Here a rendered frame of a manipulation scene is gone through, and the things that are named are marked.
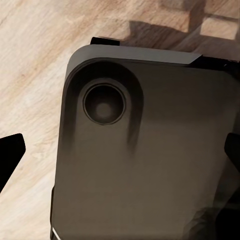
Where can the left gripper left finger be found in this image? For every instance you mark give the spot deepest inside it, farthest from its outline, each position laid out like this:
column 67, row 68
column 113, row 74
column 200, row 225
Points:
column 12, row 149

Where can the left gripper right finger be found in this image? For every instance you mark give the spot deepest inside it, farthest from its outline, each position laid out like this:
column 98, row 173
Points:
column 232, row 149

